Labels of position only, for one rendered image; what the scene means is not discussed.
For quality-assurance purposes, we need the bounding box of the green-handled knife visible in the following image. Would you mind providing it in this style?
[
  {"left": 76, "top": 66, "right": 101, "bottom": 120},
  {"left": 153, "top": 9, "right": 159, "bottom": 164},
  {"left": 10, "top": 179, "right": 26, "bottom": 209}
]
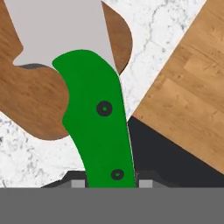
[{"left": 3, "top": 0, "right": 137, "bottom": 189}]

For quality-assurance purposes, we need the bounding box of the brown wooden cutting board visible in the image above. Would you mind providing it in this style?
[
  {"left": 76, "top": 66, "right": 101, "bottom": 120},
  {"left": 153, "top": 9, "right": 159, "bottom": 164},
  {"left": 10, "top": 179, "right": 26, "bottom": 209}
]
[{"left": 0, "top": 0, "right": 134, "bottom": 142}]

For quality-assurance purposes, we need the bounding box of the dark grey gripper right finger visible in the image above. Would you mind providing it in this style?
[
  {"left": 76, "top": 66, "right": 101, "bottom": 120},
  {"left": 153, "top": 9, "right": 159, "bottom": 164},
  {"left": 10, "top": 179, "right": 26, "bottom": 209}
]
[{"left": 136, "top": 170, "right": 182, "bottom": 189}]

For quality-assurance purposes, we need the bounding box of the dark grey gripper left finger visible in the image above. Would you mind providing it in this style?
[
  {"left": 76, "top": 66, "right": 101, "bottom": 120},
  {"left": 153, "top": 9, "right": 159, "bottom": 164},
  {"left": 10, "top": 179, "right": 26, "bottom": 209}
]
[{"left": 40, "top": 171, "right": 88, "bottom": 189}]

